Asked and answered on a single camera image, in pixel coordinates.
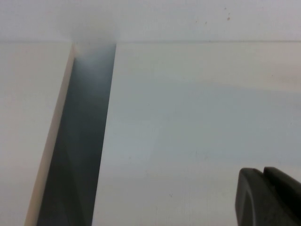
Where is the white side table beige edge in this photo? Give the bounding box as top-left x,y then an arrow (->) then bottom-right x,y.
0,42 -> 77,226

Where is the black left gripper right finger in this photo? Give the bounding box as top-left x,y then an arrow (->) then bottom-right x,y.
262,166 -> 301,226

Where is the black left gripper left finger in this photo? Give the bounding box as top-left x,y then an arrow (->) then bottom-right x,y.
235,167 -> 290,226

